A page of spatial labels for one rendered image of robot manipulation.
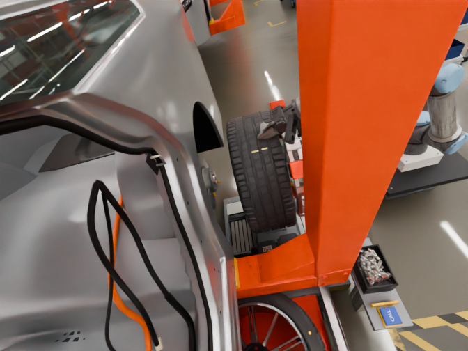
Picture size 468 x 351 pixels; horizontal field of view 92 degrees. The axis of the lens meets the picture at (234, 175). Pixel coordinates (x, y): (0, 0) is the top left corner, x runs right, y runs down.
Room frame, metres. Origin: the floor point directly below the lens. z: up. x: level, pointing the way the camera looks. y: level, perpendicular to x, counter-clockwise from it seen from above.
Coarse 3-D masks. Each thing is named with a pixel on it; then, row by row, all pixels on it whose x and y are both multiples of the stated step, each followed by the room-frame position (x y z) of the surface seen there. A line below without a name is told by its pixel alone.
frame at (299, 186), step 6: (282, 138) 0.79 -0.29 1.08; (282, 144) 1.05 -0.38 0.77; (288, 144) 0.70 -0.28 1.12; (294, 144) 0.69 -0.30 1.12; (300, 144) 0.68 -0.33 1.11; (288, 150) 0.68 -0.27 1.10; (294, 150) 0.67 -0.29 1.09; (300, 150) 0.66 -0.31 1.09; (288, 156) 0.67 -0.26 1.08; (300, 156) 0.65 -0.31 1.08; (294, 180) 0.59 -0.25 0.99; (294, 186) 0.82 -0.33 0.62; (300, 186) 0.56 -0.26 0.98; (300, 192) 0.54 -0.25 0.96; (294, 198) 0.73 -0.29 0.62; (300, 198) 0.54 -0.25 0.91; (300, 204) 0.54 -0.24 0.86; (300, 210) 0.54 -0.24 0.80; (300, 216) 0.54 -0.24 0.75
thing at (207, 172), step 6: (198, 156) 1.02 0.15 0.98; (204, 162) 1.05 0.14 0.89; (204, 168) 1.00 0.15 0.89; (210, 168) 0.97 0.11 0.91; (204, 174) 0.92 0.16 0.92; (210, 174) 0.92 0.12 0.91; (204, 180) 0.89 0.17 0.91; (210, 180) 0.88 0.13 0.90; (210, 186) 0.86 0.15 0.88; (216, 186) 0.91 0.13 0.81
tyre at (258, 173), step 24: (240, 120) 0.93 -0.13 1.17; (264, 120) 0.84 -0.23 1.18; (240, 144) 0.77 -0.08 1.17; (264, 144) 0.72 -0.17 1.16; (240, 168) 0.67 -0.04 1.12; (264, 168) 0.64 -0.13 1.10; (240, 192) 0.60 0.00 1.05; (264, 192) 0.57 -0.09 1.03; (288, 192) 0.53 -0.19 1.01; (264, 216) 0.53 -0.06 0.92; (288, 216) 0.50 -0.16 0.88
